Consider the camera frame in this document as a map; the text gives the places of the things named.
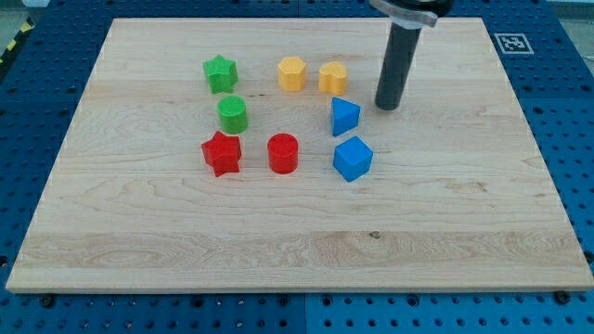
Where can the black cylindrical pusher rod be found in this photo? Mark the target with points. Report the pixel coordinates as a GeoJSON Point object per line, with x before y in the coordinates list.
{"type": "Point", "coordinates": [398, 56]}

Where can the green star block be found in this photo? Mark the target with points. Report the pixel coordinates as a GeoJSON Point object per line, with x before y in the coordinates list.
{"type": "Point", "coordinates": [221, 74]}

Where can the blue triangle block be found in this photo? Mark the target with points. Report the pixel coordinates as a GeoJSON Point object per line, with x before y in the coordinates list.
{"type": "Point", "coordinates": [344, 115]}

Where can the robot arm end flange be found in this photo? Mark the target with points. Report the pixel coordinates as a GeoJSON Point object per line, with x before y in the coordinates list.
{"type": "Point", "coordinates": [413, 14]}

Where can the yellow heart block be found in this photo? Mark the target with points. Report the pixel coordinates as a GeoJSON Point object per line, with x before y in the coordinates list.
{"type": "Point", "coordinates": [333, 78]}

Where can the blue cube block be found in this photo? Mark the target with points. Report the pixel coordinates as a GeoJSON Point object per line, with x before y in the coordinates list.
{"type": "Point", "coordinates": [352, 158]}

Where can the yellow hexagon block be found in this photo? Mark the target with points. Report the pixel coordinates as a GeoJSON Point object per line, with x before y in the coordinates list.
{"type": "Point", "coordinates": [292, 74]}

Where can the light wooden board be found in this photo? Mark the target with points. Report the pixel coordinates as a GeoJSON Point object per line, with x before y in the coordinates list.
{"type": "Point", "coordinates": [457, 197]}

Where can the red star block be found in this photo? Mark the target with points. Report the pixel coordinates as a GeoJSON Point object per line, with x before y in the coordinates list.
{"type": "Point", "coordinates": [222, 152]}

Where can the white fiducial marker tag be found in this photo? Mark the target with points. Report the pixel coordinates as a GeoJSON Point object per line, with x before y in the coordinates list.
{"type": "Point", "coordinates": [513, 43]}

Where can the green cylinder block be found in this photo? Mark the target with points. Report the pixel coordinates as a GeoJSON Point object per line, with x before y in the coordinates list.
{"type": "Point", "coordinates": [232, 112]}

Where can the red cylinder block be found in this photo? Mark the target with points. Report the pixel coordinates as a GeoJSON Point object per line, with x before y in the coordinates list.
{"type": "Point", "coordinates": [283, 151]}

